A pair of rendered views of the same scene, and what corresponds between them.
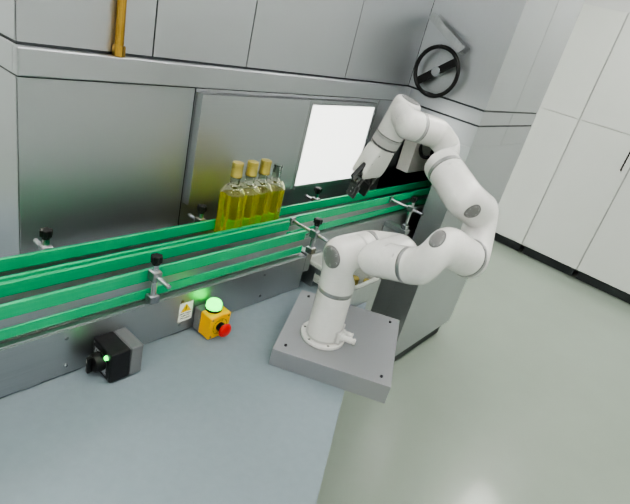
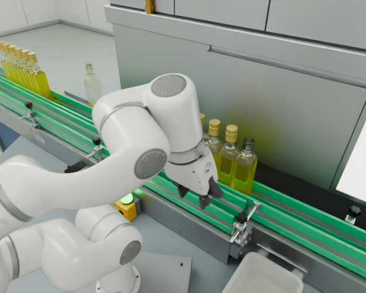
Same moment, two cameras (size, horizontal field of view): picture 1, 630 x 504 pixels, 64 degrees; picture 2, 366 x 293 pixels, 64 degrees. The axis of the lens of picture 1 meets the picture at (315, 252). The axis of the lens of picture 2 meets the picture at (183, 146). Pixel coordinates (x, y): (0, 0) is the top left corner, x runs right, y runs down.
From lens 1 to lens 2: 146 cm
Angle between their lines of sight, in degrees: 77
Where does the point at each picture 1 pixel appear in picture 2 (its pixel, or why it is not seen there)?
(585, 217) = not seen: outside the picture
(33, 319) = (62, 134)
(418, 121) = (94, 111)
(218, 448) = not seen: hidden behind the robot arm
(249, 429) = not seen: hidden behind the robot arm
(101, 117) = (149, 53)
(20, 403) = (55, 164)
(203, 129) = (209, 81)
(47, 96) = (124, 35)
